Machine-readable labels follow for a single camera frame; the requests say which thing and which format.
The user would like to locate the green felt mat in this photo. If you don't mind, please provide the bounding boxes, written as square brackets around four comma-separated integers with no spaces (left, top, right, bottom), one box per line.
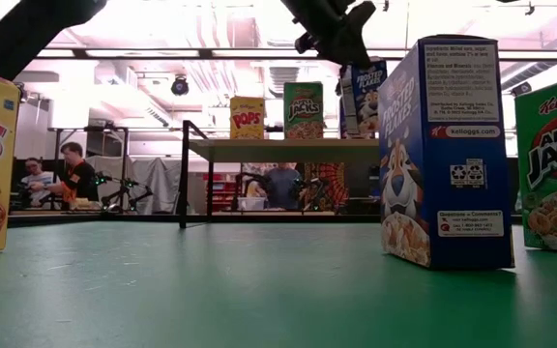
[0,220,557,348]

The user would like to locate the black metal table frame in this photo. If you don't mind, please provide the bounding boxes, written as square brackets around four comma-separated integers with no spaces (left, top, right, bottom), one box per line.
[7,212,381,229]

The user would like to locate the black metal stand frame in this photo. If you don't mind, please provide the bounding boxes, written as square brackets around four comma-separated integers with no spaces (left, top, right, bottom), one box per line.
[48,125,131,214]

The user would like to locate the green Apple Jacks cereal box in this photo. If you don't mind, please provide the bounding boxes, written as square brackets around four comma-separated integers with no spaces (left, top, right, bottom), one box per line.
[513,72,557,255]
[283,81,325,140]

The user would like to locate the wooden shelf black metal legs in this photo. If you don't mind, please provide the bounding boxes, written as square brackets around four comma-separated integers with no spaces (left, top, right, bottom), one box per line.
[178,119,381,230]

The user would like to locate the black ceiling spotlight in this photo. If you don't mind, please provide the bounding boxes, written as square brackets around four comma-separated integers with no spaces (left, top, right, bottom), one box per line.
[511,80,534,97]
[170,74,191,97]

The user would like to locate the orange patterned cloth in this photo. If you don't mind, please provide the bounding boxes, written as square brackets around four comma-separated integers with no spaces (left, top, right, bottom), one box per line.
[302,162,350,213]

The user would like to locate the grey draped cloth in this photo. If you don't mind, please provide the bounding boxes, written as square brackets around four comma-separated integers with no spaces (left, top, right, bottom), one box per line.
[84,155,183,216]

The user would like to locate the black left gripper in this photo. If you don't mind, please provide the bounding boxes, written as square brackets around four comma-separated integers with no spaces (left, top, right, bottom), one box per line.
[280,0,376,67]

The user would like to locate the white plastic tub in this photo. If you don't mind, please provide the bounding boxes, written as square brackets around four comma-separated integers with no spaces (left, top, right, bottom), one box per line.
[237,196,267,212]

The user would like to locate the person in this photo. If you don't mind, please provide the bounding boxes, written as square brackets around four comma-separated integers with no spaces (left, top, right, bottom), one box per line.
[19,157,60,209]
[251,162,304,212]
[41,141,101,212]

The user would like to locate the blue Frosted Flakes cereal box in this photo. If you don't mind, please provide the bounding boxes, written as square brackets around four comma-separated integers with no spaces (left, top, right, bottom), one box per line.
[338,56,389,140]
[378,34,515,271]

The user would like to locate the red storage bins rack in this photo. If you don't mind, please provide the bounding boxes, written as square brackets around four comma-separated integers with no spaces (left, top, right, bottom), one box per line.
[203,172,241,213]

